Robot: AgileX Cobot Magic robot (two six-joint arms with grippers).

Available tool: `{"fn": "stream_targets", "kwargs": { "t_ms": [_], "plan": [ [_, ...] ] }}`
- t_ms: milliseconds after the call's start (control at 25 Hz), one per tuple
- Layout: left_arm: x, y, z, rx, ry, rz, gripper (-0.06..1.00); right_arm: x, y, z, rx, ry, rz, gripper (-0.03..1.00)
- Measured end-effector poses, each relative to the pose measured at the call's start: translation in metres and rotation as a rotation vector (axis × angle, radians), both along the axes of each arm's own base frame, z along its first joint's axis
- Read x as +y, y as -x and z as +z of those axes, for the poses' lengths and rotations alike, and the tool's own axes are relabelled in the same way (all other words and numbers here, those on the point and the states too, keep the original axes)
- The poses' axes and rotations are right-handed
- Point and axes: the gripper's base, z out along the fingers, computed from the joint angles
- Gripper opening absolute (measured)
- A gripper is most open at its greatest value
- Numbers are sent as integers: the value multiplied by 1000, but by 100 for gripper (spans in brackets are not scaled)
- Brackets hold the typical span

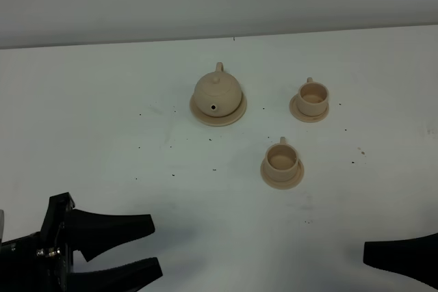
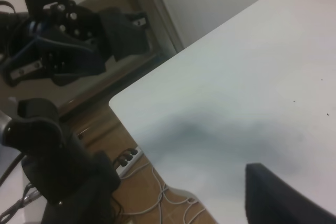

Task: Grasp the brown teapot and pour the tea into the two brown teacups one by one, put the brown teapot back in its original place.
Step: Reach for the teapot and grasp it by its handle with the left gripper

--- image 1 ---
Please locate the beige far teacup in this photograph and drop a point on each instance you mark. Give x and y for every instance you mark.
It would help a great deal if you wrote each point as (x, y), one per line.
(312, 98)

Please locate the beige cup saucer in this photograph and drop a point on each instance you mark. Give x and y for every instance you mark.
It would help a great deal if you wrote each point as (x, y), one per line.
(302, 117)
(286, 184)

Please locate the beige far cup saucer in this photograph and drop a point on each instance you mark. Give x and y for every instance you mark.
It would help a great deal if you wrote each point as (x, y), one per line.
(302, 117)

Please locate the beige teapot saucer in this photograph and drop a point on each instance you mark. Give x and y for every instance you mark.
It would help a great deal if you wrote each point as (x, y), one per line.
(219, 121)

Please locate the beige ceramic teapot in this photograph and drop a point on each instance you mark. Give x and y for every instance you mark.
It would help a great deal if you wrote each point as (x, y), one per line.
(218, 93)

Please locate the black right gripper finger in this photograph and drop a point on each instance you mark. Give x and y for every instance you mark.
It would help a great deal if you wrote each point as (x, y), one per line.
(414, 258)

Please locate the beige near cup saucer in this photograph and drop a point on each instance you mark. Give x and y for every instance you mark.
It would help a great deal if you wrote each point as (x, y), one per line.
(286, 184)

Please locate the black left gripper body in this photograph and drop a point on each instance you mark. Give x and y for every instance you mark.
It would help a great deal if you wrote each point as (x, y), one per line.
(40, 261)

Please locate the beige teacup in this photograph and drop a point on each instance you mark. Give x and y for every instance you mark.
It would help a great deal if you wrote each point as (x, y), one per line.
(312, 98)
(281, 162)

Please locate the beige near teacup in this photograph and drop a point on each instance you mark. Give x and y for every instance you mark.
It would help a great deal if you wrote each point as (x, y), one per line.
(281, 162)

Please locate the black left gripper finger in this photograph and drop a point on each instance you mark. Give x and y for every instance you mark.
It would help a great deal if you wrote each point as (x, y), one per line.
(93, 234)
(130, 277)

